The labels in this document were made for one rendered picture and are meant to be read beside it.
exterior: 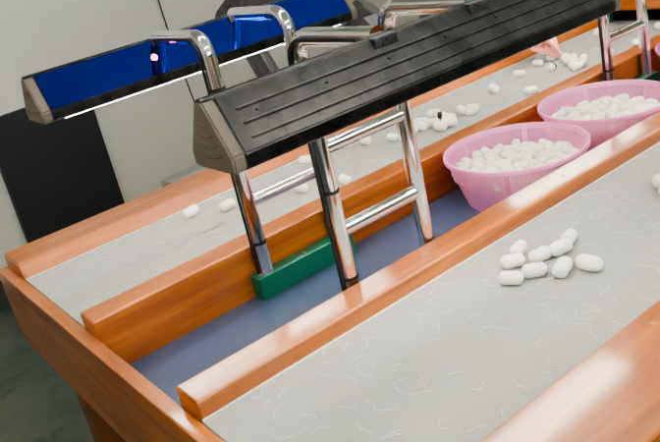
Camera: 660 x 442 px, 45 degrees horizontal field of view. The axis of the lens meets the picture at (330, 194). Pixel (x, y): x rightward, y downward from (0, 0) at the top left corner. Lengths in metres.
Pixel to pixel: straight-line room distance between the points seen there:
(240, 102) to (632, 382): 0.47
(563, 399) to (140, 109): 3.05
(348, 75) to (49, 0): 2.76
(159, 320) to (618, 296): 0.67
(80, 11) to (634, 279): 2.87
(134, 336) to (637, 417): 0.75
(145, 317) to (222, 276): 0.14
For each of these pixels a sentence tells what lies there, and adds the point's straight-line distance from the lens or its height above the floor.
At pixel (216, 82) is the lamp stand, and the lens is 1.21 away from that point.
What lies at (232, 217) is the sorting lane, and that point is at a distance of 1.52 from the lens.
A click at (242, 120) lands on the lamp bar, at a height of 1.08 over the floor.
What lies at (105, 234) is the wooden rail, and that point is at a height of 0.75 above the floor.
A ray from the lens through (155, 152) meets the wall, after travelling 3.73.
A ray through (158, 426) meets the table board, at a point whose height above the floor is 0.70.
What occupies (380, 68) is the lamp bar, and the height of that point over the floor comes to 1.08.
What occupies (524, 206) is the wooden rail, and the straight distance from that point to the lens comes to 1.24.
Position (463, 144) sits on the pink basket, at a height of 0.76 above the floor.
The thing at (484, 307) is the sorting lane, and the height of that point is 0.74.
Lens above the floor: 1.26
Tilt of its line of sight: 20 degrees down
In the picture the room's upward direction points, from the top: 13 degrees counter-clockwise
